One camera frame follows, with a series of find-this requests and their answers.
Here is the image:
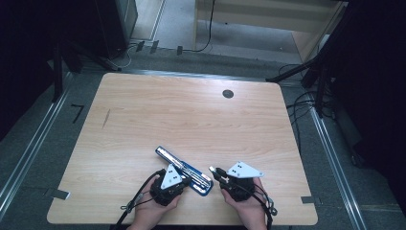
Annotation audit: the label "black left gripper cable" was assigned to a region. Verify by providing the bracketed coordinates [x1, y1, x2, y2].
[109, 169, 167, 230]

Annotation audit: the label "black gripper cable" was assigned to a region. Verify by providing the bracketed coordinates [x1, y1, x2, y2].
[252, 183, 279, 230]
[109, 169, 167, 230]

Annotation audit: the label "white floor cable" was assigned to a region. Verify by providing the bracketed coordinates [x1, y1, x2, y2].
[106, 44, 139, 70]

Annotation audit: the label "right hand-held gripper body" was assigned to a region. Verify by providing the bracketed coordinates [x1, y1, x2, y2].
[221, 161, 265, 203]

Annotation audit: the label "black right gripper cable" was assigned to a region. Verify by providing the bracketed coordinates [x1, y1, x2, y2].
[252, 183, 279, 230]

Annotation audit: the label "light wooden furniture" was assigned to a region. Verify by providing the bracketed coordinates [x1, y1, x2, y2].
[192, 0, 350, 63]

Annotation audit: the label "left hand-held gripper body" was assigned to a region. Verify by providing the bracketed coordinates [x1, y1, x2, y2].
[149, 163, 186, 207]

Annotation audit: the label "blue stapler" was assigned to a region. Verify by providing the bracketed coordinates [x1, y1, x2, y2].
[155, 146, 214, 196]

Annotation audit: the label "black floor cables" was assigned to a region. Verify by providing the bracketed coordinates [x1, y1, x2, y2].
[278, 63, 336, 155]

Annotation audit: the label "person's left hand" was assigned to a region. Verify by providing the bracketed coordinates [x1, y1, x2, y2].
[127, 185, 181, 230]

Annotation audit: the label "black metal stand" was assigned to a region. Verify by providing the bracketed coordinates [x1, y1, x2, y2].
[265, 0, 355, 119]
[52, 37, 123, 104]

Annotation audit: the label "black hanging cable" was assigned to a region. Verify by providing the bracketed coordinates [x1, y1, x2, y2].
[181, 0, 216, 54]

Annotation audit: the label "metal floor rail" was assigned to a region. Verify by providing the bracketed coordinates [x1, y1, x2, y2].
[0, 71, 74, 221]
[307, 104, 369, 230]

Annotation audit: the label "dark cabinet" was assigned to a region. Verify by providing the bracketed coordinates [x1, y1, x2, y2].
[95, 0, 139, 59]

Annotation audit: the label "person's right hand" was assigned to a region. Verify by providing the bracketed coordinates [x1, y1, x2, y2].
[222, 177, 268, 230]

